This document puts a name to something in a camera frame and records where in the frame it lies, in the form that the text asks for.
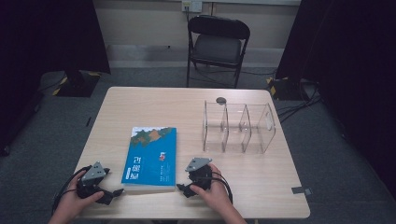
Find hand-held gripper black cable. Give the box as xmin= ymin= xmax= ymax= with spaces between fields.
xmin=50 ymin=166 xmax=92 ymax=216
xmin=211 ymin=170 xmax=234 ymax=205

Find black floor cables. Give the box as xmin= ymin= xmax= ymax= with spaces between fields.
xmin=276 ymin=79 xmax=323 ymax=124

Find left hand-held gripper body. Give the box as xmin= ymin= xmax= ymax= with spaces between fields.
xmin=76 ymin=161 xmax=111 ymax=200

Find grey tape strip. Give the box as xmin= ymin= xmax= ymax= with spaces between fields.
xmin=290 ymin=186 xmax=314 ymax=197

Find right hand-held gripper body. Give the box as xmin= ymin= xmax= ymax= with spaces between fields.
xmin=185 ymin=157 xmax=216 ymax=191

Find person's right hand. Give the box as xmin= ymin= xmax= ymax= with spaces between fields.
xmin=190 ymin=162 xmax=233 ymax=217

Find dark curtain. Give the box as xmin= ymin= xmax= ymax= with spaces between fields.
xmin=0 ymin=0 xmax=112 ymax=157
xmin=275 ymin=0 xmax=396 ymax=202

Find left hand-held gripper black cable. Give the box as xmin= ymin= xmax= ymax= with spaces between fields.
xmin=50 ymin=166 xmax=92 ymax=216

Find black stand base yellow tape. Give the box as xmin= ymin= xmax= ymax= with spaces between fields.
xmin=51 ymin=69 xmax=103 ymax=98
xmin=266 ymin=76 xmax=313 ymax=102

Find black folding chair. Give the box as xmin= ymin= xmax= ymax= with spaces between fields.
xmin=186 ymin=14 xmax=251 ymax=90

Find white wall socket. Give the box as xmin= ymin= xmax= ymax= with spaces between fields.
xmin=181 ymin=0 xmax=204 ymax=14

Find clear acrylic book rack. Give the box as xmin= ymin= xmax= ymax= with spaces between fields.
xmin=202 ymin=99 xmax=277 ymax=155

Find person's left hand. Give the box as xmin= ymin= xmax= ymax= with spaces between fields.
xmin=56 ymin=170 xmax=106 ymax=219

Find right hand-held gripper black cable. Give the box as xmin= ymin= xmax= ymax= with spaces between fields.
xmin=211 ymin=170 xmax=234 ymax=205

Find blue book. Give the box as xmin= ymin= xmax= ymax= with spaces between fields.
xmin=120 ymin=125 xmax=178 ymax=192

